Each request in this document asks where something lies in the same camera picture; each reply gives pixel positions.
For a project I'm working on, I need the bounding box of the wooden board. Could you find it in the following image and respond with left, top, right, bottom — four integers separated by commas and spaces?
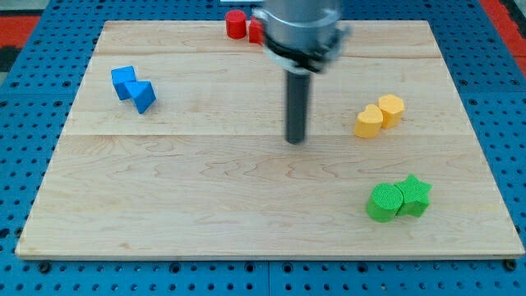
16, 21, 524, 261

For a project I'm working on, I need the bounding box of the yellow hexagon block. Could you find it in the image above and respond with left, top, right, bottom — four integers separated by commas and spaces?
378, 94, 405, 129

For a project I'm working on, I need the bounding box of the blue triangle block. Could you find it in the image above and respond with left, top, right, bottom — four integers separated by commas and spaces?
124, 81, 156, 114

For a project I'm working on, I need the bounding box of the green star block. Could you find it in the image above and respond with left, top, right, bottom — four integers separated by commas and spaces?
394, 174, 432, 217

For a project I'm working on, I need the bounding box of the green cylinder block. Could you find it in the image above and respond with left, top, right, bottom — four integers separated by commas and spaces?
366, 183, 404, 223

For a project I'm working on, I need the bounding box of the blue cube block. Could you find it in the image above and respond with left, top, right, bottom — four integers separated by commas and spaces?
111, 66, 136, 100

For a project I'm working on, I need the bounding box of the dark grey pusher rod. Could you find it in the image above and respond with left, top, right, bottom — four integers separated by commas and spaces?
285, 72, 311, 145

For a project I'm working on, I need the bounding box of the red block behind arm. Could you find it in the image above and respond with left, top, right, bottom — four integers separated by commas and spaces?
248, 16, 265, 45

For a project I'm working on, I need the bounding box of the red cylinder block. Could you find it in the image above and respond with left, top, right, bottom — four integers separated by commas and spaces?
224, 10, 247, 39

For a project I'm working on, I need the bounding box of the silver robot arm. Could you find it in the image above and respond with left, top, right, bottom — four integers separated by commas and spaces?
253, 0, 349, 145

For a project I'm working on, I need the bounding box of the yellow heart block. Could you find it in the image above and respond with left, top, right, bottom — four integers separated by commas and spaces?
353, 104, 384, 138

